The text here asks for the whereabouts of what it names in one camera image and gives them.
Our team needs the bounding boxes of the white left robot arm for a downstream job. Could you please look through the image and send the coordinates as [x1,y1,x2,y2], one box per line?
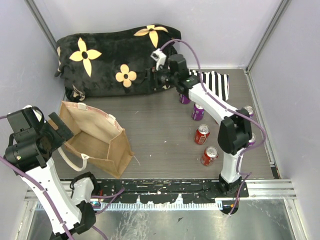
[1,105,100,240]

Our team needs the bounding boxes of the black white striped cloth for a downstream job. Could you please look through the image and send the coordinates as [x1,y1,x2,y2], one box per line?
[189,69,230,102]

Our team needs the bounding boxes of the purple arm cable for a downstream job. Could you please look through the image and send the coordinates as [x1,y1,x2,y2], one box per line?
[158,38,268,218]
[0,115,125,240]

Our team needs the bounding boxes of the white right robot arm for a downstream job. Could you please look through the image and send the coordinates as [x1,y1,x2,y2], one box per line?
[150,49,252,197]

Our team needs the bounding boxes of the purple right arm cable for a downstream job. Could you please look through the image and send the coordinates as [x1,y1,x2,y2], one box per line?
[158,38,268,218]

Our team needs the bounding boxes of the black floral plush blanket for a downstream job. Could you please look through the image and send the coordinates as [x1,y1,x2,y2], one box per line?
[55,24,182,103]

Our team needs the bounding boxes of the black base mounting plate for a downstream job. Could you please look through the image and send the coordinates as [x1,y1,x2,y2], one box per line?
[91,179,238,204]

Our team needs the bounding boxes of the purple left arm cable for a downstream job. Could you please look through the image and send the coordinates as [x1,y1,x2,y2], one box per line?
[0,115,125,240]

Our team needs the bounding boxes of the brown burlap canvas bag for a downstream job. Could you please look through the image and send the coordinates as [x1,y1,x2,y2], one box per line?
[57,101,134,179]

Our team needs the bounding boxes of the purple Fanta can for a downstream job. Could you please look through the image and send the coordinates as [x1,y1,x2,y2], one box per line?
[248,133,257,147]
[179,93,191,105]
[243,105,254,118]
[191,103,205,121]

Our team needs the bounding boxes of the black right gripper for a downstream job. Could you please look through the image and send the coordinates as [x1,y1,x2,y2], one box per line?
[135,65,177,95]

